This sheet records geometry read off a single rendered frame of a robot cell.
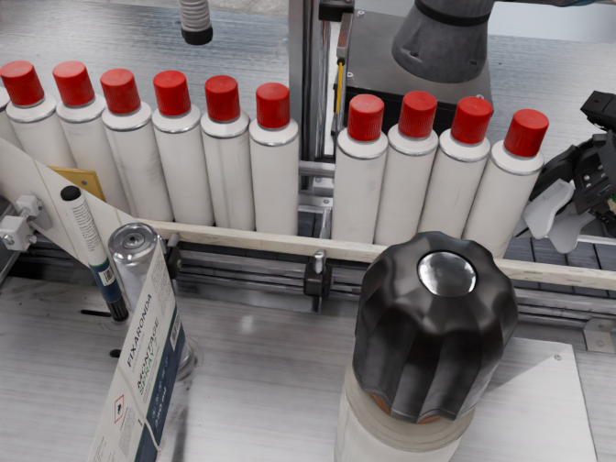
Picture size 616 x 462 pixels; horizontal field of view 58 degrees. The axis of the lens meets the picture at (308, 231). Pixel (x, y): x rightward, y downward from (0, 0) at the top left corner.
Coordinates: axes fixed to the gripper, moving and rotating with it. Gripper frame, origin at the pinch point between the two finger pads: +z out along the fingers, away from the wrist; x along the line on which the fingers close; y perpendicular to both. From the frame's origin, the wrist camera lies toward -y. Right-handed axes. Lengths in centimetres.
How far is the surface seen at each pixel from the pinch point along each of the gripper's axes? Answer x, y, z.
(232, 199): -29.4, 2.6, 15.0
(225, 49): -36, -49, 32
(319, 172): -21.7, -2.8, 9.9
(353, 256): -14.7, 5.0, 11.9
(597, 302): 10.8, 5.6, 0.3
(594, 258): 11.5, -0.9, -0.4
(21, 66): -54, 0, 14
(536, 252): 5.6, -0.9, 3.0
